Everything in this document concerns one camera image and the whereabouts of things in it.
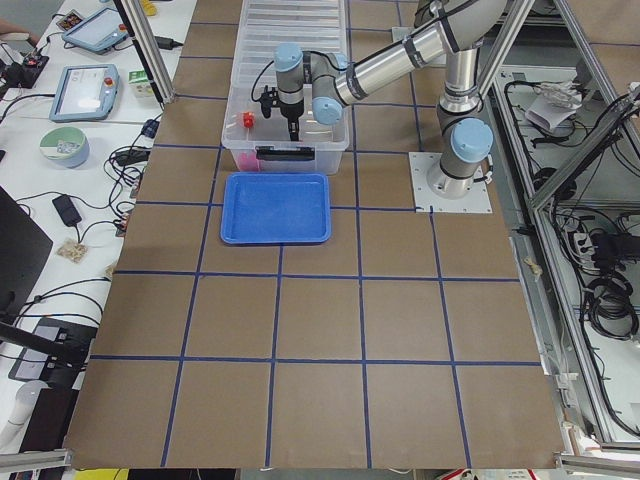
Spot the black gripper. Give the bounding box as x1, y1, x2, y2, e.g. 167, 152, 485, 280
278, 88, 305, 141

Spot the clear plastic box lid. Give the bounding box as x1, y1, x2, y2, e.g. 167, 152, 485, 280
230, 0, 349, 96

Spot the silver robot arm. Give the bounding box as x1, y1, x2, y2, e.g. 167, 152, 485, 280
256, 0, 506, 200

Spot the clear plastic storage box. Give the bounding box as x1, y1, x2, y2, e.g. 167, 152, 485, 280
221, 86, 350, 175

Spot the red block in box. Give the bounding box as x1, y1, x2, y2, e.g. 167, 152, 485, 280
237, 150, 261, 172

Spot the red block under lid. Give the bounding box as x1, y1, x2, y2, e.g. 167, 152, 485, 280
242, 111, 255, 129

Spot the blue plastic tray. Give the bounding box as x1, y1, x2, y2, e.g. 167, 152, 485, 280
220, 172, 332, 245

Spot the green white carton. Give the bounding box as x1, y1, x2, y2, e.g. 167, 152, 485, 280
128, 70, 154, 98

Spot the blue teach pendant near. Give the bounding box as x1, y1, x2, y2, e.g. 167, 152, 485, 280
49, 64, 119, 122

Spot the blue teach pendant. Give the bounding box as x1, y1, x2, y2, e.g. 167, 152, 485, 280
49, 64, 119, 122
62, 8, 128, 54

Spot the blue teach pendant far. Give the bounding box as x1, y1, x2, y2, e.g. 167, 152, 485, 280
62, 8, 128, 54

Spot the green white bowl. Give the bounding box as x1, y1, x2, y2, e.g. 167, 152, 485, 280
39, 127, 90, 168

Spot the black power adapter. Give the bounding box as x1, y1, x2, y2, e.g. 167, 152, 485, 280
52, 194, 82, 227

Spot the black monitor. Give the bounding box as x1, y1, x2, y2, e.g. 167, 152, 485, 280
0, 189, 53, 324

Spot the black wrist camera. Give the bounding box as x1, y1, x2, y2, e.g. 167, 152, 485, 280
259, 86, 280, 119

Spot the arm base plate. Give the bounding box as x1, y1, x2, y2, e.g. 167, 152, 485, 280
409, 152, 493, 214

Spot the aluminium frame post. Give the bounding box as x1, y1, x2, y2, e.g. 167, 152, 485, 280
114, 0, 175, 105

